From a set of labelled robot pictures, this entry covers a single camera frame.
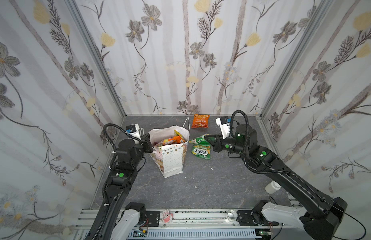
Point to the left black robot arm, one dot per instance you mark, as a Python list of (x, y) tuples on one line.
[(111, 222)]

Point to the pink Fox's candy bag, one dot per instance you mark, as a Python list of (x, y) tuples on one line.
[(168, 142)]

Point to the white vented cable tray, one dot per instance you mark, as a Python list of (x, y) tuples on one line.
[(196, 234)]

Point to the white paper bag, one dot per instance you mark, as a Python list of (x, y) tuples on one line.
[(169, 159)]

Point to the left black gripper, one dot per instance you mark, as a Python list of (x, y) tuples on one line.
[(145, 143)]

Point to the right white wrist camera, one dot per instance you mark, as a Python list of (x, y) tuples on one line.
[(224, 124)]

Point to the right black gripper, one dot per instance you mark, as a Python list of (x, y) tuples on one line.
[(217, 143)]

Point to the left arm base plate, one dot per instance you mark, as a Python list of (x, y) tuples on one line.
[(150, 219)]

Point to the pink cartoon sticker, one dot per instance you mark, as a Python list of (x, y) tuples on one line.
[(167, 216)]

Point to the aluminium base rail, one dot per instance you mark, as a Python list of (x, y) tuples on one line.
[(226, 218)]

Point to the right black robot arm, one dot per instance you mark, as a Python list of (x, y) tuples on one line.
[(319, 215)]

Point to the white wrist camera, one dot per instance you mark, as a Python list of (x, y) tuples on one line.
[(224, 124), (133, 130)]

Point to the green Fox's candy bag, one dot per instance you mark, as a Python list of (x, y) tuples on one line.
[(200, 141), (201, 151)]

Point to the orange chip bag by wall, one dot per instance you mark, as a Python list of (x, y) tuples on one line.
[(200, 121)]

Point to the white plastic bottle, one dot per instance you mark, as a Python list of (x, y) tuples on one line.
[(272, 187)]

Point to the orange snack bag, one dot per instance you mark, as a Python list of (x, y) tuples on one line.
[(181, 135)]

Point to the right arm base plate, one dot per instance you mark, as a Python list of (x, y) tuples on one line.
[(247, 218)]

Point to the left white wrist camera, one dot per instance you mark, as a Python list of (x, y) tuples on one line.
[(133, 130)]

